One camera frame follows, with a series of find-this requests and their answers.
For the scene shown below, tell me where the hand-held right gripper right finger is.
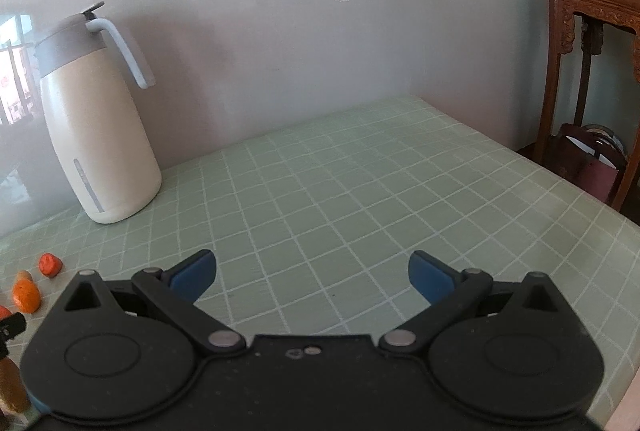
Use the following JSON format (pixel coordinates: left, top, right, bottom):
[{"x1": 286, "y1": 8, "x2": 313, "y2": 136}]
[{"x1": 379, "y1": 250, "x2": 577, "y2": 357}]

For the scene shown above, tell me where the orange carrot piece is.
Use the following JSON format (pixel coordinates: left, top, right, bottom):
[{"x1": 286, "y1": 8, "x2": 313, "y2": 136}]
[{"x1": 39, "y1": 253, "x2": 64, "y2": 279}]

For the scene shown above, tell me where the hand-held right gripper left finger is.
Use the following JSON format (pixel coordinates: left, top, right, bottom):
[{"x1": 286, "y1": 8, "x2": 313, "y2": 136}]
[{"x1": 47, "y1": 249, "x2": 247, "y2": 357}]

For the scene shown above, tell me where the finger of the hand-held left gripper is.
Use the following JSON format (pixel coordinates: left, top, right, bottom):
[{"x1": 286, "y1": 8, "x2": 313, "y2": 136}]
[{"x1": 0, "y1": 312, "x2": 27, "y2": 339}]

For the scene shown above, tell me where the carved wooden stand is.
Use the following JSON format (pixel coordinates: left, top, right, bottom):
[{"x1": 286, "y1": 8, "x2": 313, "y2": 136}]
[{"x1": 532, "y1": 0, "x2": 640, "y2": 214}]

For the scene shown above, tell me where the brown kiwi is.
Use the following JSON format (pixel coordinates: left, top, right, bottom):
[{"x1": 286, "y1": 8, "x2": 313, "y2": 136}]
[{"x1": 0, "y1": 351, "x2": 32, "y2": 416}]

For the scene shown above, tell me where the dark red bag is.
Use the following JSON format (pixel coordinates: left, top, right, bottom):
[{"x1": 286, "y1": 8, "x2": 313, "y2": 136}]
[{"x1": 550, "y1": 123, "x2": 628, "y2": 206}]

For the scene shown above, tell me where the white thermos jug, blue-grey lid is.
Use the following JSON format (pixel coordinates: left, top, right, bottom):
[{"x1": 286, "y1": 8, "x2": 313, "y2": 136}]
[{"x1": 32, "y1": 1, "x2": 163, "y2": 225}]

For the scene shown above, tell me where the green checked tablecloth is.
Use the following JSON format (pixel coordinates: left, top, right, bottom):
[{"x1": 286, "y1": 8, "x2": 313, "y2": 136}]
[{"x1": 0, "y1": 93, "x2": 640, "y2": 431}]

